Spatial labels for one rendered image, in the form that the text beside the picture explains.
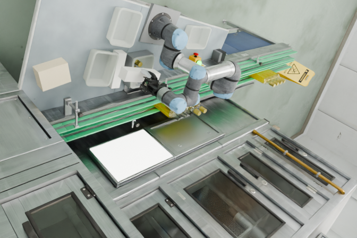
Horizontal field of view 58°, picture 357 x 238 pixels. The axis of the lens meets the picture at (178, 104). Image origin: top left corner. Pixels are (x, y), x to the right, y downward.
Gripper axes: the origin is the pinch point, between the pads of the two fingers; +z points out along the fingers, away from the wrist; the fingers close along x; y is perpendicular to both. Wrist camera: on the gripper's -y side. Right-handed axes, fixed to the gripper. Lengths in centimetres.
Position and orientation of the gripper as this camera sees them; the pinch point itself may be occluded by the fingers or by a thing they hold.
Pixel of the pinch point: (141, 76)
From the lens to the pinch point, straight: 177.6
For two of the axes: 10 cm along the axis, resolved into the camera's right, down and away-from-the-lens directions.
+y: -6.6, 0.1, -7.5
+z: -6.6, -4.9, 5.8
